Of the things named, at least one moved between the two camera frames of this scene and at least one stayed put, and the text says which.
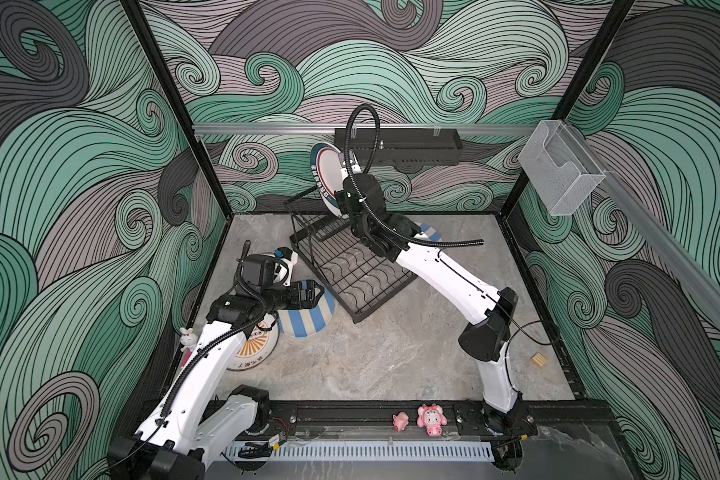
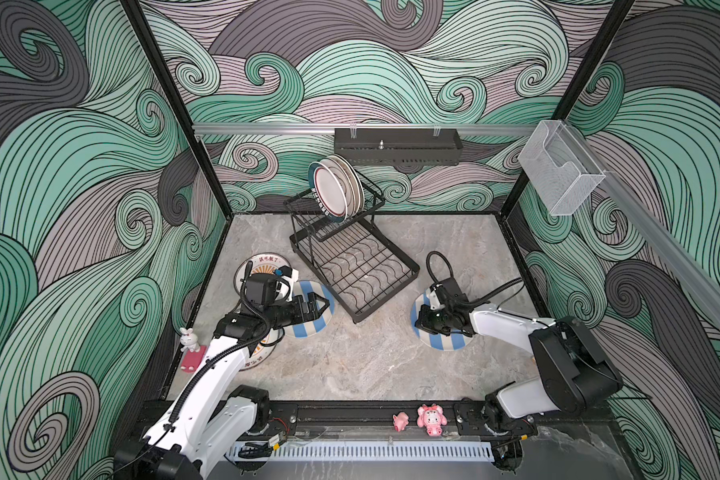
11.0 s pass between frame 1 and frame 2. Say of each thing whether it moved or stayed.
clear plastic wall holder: stayed
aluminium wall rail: stayed
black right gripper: moved
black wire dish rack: stayed
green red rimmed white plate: moved
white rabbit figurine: stayed
